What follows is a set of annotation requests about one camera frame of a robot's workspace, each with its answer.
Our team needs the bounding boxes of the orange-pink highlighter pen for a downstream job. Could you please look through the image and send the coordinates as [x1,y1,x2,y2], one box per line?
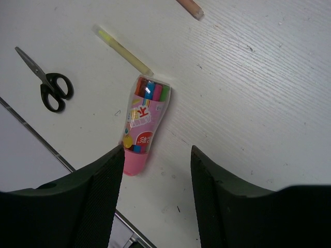
[176,0,204,21]

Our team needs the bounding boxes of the pink marker set tube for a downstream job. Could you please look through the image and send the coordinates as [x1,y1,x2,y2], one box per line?
[119,75,171,176]

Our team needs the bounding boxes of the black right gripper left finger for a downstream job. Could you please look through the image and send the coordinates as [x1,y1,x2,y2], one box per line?
[1,146,125,247]

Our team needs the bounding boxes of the black handled scissors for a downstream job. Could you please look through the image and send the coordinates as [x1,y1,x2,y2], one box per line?
[15,46,74,113]

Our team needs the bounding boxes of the yellow highlighter pen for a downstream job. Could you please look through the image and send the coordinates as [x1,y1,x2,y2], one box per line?
[92,25,154,77]

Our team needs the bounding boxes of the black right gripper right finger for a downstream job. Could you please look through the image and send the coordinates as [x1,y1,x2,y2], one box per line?
[190,146,330,247]

